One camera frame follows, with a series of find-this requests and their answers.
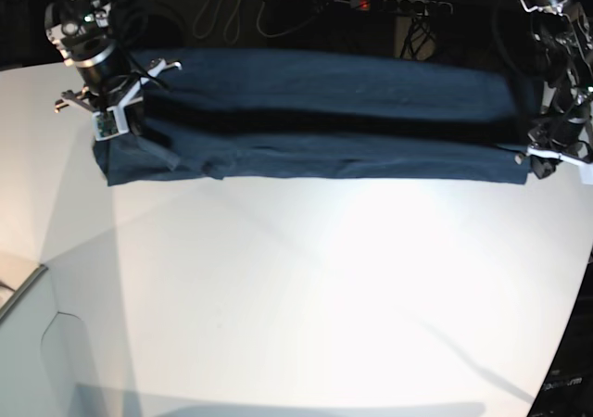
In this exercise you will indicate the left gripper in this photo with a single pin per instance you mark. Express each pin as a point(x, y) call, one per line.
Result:
point(555, 138)

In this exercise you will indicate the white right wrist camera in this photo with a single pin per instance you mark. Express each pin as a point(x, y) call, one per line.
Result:
point(109, 124)

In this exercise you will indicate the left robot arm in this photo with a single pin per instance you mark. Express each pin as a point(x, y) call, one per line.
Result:
point(562, 33)

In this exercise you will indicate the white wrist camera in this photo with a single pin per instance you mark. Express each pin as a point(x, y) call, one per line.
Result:
point(586, 174)
point(109, 124)

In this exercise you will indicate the dark blue t-shirt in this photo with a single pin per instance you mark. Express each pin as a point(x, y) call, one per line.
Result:
point(309, 114)

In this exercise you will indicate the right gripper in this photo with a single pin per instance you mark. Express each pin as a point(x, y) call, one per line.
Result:
point(115, 89)

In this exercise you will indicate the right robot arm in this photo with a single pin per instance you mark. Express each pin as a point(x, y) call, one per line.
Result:
point(85, 34)

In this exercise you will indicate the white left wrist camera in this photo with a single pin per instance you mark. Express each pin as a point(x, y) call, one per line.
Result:
point(586, 174)

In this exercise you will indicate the black power strip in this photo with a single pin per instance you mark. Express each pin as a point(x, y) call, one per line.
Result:
point(422, 8)

